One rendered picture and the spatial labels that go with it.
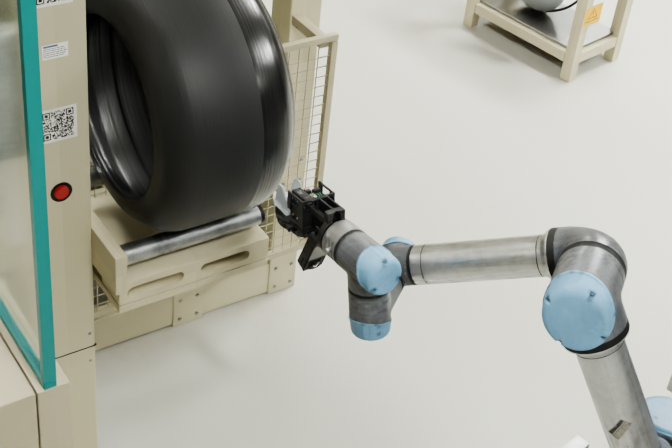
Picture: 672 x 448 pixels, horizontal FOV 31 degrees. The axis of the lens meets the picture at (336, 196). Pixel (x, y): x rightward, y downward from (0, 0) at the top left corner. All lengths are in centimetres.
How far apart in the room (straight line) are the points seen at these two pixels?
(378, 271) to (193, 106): 49
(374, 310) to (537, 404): 156
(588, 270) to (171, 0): 93
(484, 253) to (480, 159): 243
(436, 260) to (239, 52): 55
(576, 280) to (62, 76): 101
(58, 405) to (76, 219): 80
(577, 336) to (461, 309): 191
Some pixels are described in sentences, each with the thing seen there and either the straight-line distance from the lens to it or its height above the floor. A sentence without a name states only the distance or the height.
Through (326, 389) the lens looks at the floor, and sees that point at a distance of 359.
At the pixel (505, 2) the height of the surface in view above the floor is 13.
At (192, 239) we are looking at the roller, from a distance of 262.
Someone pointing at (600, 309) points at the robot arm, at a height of 129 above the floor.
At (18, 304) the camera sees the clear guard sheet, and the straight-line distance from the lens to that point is 180.
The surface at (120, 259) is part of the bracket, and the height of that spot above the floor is 95.
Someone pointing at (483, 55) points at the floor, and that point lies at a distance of 530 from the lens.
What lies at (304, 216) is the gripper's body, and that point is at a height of 118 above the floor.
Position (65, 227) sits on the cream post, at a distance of 255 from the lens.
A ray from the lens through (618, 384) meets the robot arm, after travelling 212.
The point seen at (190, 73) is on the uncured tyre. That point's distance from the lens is 231.
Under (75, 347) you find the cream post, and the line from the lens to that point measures 277.
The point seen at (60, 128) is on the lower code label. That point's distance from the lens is 241.
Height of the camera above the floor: 253
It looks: 36 degrees down
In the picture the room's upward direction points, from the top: 7 degrees clockwise
